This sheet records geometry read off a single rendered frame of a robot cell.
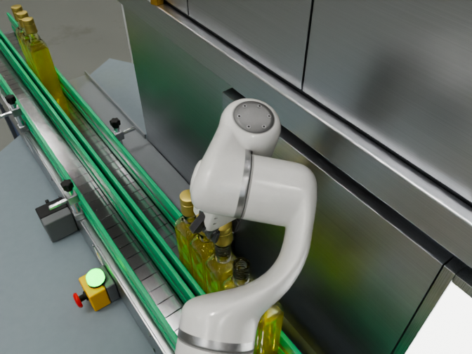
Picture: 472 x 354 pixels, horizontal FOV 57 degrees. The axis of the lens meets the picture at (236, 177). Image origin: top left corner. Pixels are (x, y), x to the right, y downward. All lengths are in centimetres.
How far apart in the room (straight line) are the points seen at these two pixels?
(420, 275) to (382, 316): 14
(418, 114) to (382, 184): 11
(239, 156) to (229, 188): 4
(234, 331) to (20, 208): 113
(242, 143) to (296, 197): 9
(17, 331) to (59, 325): 10
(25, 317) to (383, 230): 93
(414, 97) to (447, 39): 8
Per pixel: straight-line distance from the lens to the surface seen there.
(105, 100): 163
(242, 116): 51
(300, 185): 47
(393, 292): 70
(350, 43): 59
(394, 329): 76
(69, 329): 121
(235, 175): 46
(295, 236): 48
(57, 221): 132
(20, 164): 167
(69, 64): 375
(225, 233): 75
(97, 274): 114
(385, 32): 55
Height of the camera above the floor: 177
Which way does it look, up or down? 45 degrees down
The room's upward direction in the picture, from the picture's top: straight up
